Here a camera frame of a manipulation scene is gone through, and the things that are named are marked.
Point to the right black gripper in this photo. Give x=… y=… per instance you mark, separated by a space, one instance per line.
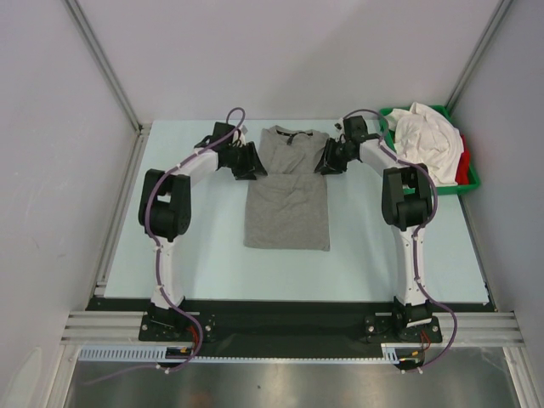
x=328 y=164

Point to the grey t-shirt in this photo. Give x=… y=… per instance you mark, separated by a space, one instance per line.
x=288 y=207

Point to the right aluminium corner post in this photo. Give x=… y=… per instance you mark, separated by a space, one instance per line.
x=486 y=39

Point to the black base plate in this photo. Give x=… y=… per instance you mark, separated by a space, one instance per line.
x=313 y=329

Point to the left aluminium corner post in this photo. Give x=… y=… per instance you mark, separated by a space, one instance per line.
x=92 y=43

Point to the aluminium corner post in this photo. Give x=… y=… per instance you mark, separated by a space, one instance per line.
x=486 y=39
x=92 y=43

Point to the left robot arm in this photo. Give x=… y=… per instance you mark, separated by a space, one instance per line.
x=165 y=213

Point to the red t-shirt in bin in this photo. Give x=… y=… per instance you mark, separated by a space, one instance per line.
x=462 y=172

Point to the white cable duct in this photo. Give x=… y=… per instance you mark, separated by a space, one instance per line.
x=174 y=355

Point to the white t-shirt in bin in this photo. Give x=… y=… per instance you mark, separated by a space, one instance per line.
x=423 y=135

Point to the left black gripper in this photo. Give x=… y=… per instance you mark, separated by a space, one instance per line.
x=252 y=165

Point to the aluminium front rail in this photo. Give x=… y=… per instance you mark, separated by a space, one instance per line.
x=473 y=329

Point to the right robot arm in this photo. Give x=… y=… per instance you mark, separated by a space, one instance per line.
x=407 y=207

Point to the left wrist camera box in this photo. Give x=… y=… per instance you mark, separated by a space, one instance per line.
x=223 y=136

